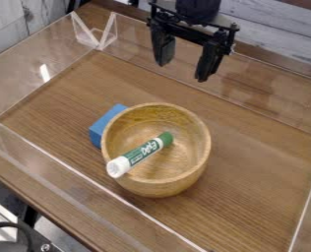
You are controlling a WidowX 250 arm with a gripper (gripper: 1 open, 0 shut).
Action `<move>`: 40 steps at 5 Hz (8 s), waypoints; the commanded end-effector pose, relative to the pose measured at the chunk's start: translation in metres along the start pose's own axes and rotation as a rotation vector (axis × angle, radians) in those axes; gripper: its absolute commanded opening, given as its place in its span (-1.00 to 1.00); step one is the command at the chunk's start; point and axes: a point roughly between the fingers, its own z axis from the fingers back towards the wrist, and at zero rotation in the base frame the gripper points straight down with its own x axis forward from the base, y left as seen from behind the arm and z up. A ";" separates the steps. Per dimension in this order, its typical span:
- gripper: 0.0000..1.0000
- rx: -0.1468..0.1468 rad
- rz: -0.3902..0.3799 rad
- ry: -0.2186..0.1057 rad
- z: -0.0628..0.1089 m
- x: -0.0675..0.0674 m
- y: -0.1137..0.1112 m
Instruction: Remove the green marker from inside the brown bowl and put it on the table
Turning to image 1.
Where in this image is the blue block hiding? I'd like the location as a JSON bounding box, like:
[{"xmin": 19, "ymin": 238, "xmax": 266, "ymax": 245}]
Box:
[{"xmin": 88, "ymin": 103, "xmax": 126, "ymax": 149}]

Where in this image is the clear acrylic table enclosure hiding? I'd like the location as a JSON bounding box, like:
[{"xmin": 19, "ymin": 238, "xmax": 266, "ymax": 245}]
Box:
[{"xmin": 0, "ymin": 9, "xmax": 311, "ymax": 252}]

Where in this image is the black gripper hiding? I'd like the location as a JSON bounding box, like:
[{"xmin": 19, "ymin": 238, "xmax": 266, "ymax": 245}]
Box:
[{"xmin": 149, "ymin": 0, "xmax": 239, "ymax": 83}]

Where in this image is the black table leg bracket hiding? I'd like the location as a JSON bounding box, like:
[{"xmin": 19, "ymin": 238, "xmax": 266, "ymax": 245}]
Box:
[{"xmin": 0, "ymin": 205, "xmax": 64, "ymax": 252}]

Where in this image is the green and white marker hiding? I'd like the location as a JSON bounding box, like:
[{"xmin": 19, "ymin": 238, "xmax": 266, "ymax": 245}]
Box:
[{"xmin": 106, "ymin": 132, "xmax": 174, "ymax": 178}]

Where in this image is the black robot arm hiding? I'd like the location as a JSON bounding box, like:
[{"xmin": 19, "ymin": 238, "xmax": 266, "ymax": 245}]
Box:
[{"xmin": 146, "ymin": 0, "xmax": 239, "ymax": 82}]

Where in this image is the brown wooden bowl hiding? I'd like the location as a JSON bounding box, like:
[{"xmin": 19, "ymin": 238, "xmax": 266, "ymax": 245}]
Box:
[{"xmin": 102, "ymin": 102, "xmax": 211, "ymax": 198}]

